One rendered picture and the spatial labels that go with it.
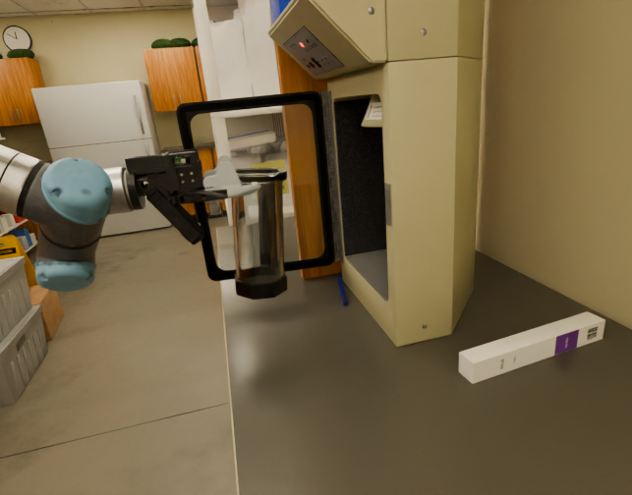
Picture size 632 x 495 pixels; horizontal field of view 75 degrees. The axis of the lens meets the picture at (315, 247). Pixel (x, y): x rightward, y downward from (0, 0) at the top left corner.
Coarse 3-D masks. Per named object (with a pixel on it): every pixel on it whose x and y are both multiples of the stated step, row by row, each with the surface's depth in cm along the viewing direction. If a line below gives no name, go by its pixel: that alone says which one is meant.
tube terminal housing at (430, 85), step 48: (432, 0) 57; (480, 0) 69; (432, 48) 59; (480, 48) 73; (336, 96) 83; (384, 96) 61; (432, 96) 61; (480, 96) 77; (384, 144) 64; (432, 144) 63; (432, 192) 66; (432, 240) 68; (432, 288) 71; (432, 336) 75
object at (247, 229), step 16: (240, 176) 67; (256, 176) 67; (256, 192) 69; (272, 192) 70; (240, 208) 70; (256, 208) 69; (272, 208) 71; (240, 224) 71; (256, 224) 70; (272, 224) 71; (240, 240) 72; (256, 240) 71; (272, 240) 72; (240, 256) 73; (256, 256) 72; (272, 256) 73; (240, 272) 74; (256, 272) 73; (272, 272) 74
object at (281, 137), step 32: (192, 128) 85; (224, 128) 86; (256, 128) 87; (288, 128) 88; (256, 160) 89; (288, 160) 90; (288, 192) 92; (224, 224) 93; (288, 224) 95; (320, 224) 96; (224, 256) 95; (288, 256) 97
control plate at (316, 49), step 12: (300, 36) 68; (312, 36) 64; (288, 48) 79; (300, 48) 74; (312, 48) 69; (324, 48) 65; (300, 60) 81; (336, 60) 66; (312, 72) 82; (324, 72) 76
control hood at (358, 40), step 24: (312, 0) 53; (336, 0) 54; (360, 0) 54; (384, 0) 55; (288, 24) 67; (312, 24) 60; (336, 24) 55; (360, 24) 55; (384, 24) 56; (336, 48) 62; (360, 48) 56; (384, 48) 57; (336, 72) 72
